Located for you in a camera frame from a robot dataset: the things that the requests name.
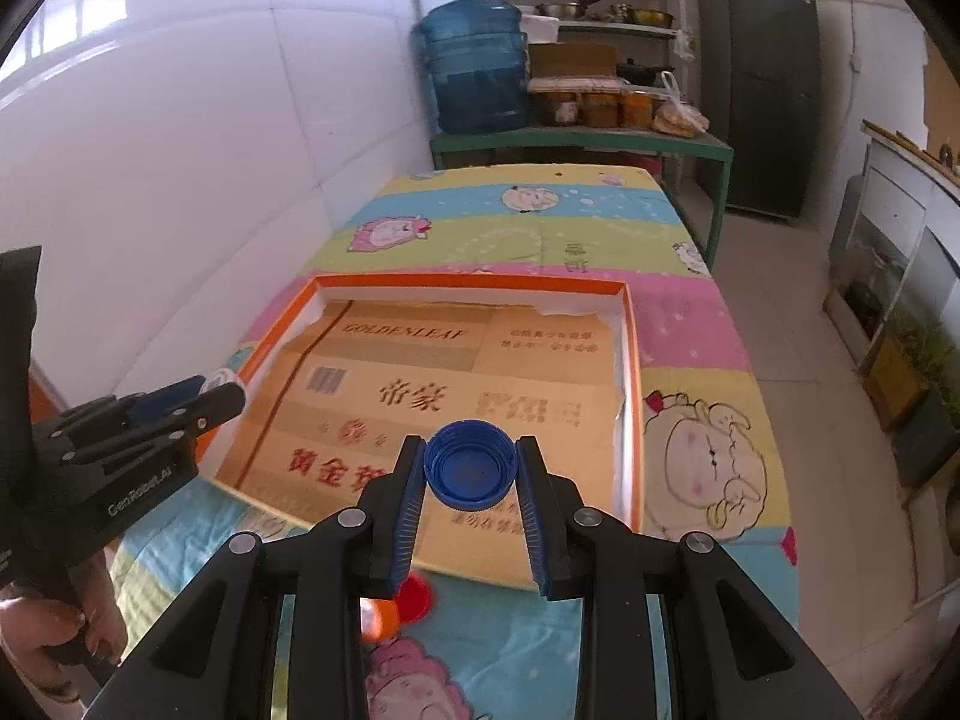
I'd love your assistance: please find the shallow orange-rimmed cardboard tray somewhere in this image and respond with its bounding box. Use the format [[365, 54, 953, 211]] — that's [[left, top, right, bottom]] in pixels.
[[195, 271, 646, 592]]

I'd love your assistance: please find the person's left hand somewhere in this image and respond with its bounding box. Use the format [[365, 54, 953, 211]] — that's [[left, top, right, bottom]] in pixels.
[[2, 553, 128, 706]]

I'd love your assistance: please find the potted green plant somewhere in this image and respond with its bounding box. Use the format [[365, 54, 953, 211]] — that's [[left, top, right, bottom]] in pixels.
[[864, 310, 958, 431]]

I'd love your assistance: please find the green bench table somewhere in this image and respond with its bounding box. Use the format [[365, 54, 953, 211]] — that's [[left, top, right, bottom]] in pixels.
[[428, 127, 736, 269]]

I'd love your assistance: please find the blue bottle cap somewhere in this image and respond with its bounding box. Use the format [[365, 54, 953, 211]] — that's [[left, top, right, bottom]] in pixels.
[[423, 419, 519, 512]]

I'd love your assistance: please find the white plastic bag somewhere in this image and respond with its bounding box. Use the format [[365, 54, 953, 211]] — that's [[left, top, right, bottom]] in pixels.
[[652, 70, 709, 138]]

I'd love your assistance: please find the black refrigerator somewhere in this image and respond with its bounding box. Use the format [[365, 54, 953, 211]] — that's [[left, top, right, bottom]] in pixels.
[[698, 0, 822, 220]]

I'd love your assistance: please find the blue water jug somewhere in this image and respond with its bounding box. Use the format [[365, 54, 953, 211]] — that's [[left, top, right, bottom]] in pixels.
[[416, 0, 530, 135]]

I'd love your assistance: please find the red bottle cap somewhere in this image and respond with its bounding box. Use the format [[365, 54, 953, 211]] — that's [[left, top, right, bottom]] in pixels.
[[394, 572, 434, 626]]

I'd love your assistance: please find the white kitchen counter cabinet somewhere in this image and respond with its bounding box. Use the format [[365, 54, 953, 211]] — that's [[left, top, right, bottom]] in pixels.
[[823, 121, 958, 605]]

